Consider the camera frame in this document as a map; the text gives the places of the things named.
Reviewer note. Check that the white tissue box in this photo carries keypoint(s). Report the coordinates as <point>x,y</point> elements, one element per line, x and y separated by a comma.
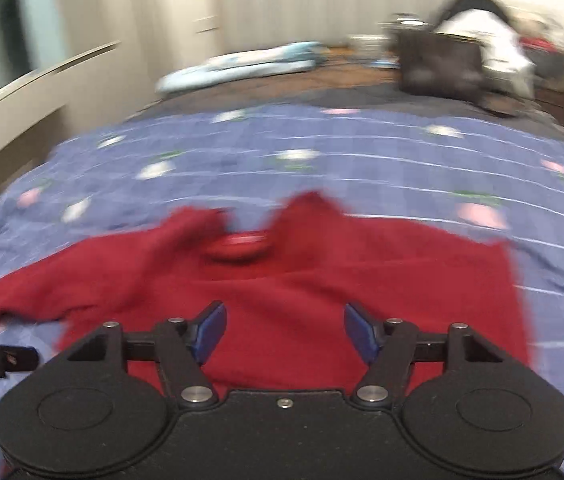
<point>367,46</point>

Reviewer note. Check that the beige window ledge cabinet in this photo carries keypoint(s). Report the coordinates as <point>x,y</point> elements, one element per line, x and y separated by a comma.
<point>39,110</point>

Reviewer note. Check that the light blue folded pillow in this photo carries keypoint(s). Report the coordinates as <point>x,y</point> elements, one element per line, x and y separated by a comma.
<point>292,58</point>

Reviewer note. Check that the blue plaid floral quilt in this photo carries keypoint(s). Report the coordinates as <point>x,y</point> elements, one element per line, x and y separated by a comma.
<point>473,177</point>

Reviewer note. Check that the dark brown leather handbag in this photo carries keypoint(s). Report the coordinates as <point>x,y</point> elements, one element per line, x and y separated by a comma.
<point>440,65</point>

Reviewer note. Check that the brown wooden nightstand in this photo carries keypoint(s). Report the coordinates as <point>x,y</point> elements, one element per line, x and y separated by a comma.
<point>552,102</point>

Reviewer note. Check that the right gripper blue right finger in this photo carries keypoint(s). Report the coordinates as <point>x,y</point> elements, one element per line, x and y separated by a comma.
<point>387,348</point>

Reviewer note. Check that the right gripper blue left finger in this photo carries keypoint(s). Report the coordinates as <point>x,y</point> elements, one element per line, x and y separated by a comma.
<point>182,347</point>

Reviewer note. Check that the red knit sweater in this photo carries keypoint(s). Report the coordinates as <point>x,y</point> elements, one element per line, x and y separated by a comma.
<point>285,288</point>

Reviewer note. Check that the brown woven bed mat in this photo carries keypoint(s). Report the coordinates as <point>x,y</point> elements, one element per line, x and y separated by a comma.
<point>341,70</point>

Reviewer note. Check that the clear bag of clothes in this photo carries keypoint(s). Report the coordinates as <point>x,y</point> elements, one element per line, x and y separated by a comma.
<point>542,40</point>

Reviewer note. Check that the light teal curtain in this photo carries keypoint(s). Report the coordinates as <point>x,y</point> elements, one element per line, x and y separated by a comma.
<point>44,32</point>

